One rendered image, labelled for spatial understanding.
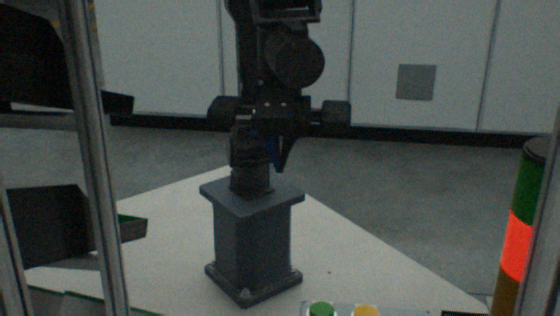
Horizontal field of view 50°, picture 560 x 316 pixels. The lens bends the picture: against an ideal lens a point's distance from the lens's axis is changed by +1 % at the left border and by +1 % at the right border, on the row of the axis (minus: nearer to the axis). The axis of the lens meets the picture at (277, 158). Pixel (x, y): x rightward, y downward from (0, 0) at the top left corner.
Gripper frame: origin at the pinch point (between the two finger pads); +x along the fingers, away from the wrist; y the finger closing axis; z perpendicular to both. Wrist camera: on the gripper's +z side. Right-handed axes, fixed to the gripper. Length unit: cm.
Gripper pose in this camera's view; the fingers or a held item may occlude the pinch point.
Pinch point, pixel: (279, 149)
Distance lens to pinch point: 81.3
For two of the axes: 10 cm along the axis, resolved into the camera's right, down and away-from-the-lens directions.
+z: -1.2, 4.4, -8.9
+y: 9.9, 0.5, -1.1
